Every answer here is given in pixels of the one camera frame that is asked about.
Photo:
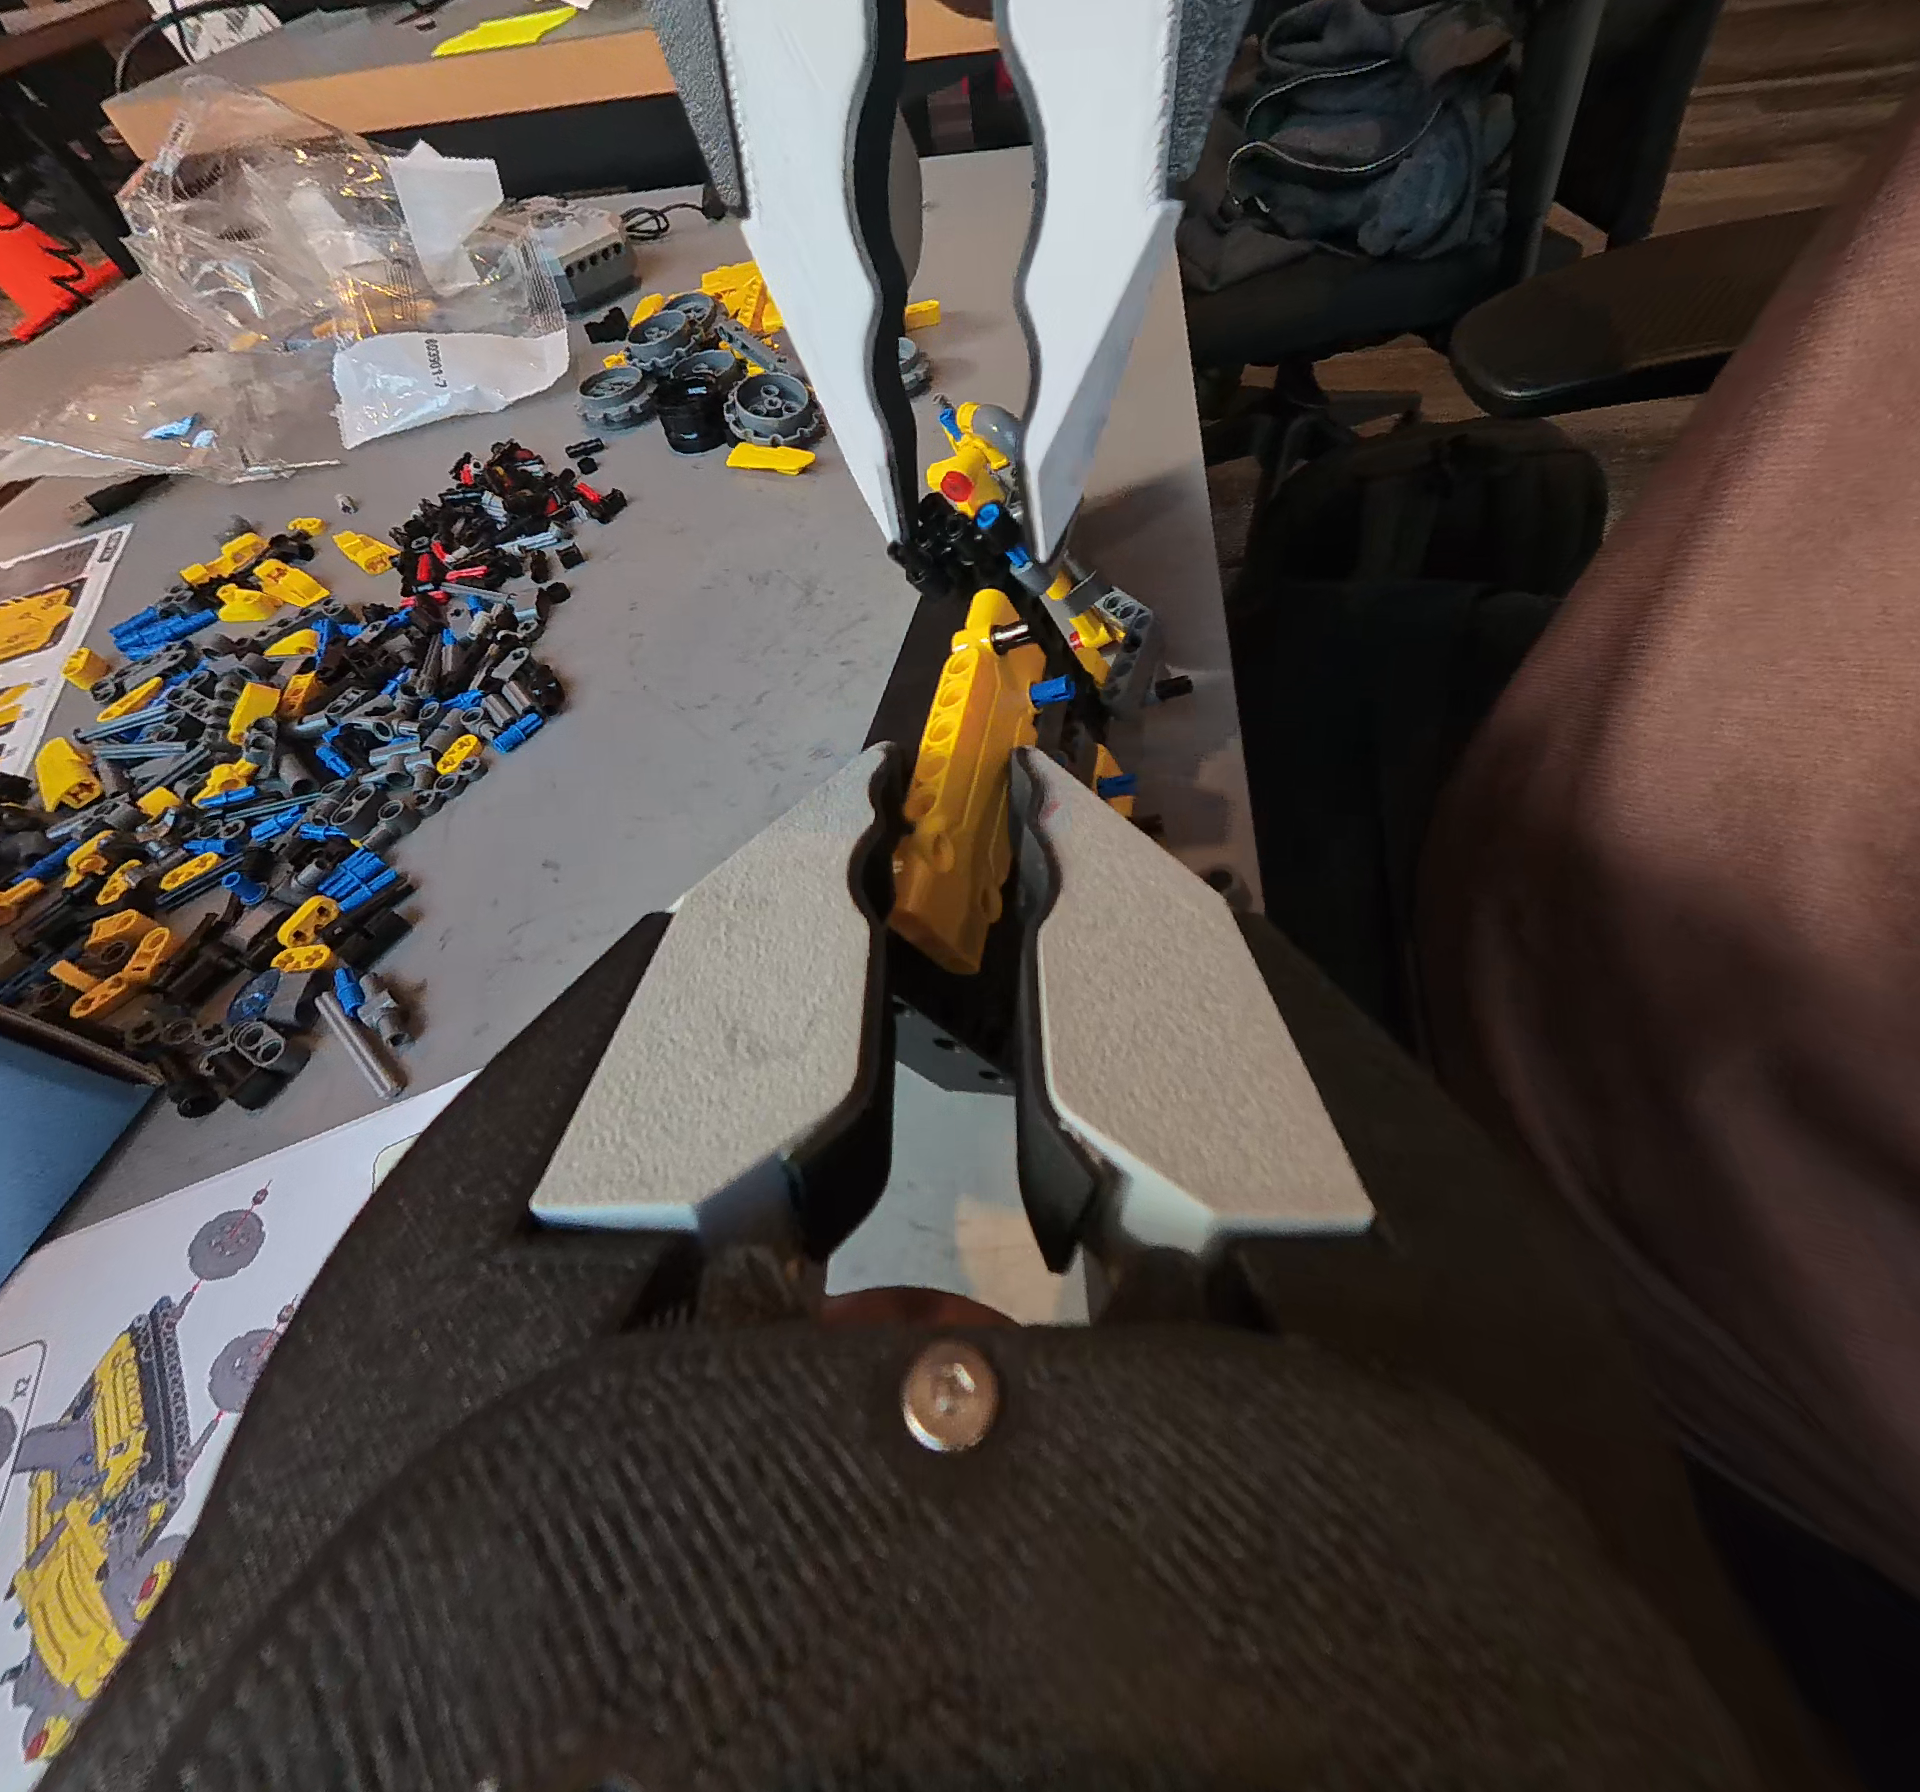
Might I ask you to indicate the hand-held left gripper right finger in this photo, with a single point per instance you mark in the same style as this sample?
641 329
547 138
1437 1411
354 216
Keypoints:
1186 1058

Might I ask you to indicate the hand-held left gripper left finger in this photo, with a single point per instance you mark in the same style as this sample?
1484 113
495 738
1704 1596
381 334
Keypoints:
705 1058

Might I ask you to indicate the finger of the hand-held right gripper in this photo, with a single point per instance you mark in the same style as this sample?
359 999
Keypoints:
1096 172
781 96

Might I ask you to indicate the yellow black brick vehicle model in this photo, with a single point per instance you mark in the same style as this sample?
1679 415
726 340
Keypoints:
962 773

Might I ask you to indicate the black connector with blue pin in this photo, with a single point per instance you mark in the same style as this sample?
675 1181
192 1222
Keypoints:
946 548

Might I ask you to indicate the grey desk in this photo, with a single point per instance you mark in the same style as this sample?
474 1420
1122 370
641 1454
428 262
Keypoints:
705 669

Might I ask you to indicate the yellow paper sheet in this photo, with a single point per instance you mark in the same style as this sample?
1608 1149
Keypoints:
504 31

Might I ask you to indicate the background wooden table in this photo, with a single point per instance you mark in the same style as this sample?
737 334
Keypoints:
525 84

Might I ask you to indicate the grey motor block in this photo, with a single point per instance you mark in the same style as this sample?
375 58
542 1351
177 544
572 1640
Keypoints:
593 255

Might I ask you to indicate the black backpack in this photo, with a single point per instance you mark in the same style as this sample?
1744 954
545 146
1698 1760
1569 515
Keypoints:
1381 127

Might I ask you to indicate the crumpled clear plastic bag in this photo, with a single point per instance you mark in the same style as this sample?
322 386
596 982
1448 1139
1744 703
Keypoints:
301 216
151 413

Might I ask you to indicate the small white label bag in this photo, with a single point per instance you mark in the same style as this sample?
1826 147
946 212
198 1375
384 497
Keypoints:
451 384

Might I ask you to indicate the pile of black red pins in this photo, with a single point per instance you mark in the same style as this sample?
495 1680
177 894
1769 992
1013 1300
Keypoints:
511 517

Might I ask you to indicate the pile of blue grey brick parts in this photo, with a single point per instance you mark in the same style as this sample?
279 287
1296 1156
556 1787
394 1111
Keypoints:
269 803

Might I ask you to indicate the black office chair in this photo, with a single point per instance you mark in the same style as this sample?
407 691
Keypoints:
1621 52

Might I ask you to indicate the black mesh chair armrest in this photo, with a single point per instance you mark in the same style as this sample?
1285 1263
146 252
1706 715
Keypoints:
1621 323

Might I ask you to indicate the open instruction booklet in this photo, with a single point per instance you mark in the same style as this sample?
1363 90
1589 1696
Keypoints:
181 1297

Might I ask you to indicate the person's brown sweater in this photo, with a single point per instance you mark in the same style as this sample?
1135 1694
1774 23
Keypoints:
1725 848

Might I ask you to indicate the cluster of yellow curved panels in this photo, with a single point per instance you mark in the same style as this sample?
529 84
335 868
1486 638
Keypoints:
285 578

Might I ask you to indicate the blue cardboard kit box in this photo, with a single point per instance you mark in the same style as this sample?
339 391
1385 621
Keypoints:
61 1133

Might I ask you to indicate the yellow printed leaflet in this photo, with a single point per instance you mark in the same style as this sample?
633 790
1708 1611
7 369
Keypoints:
45 638

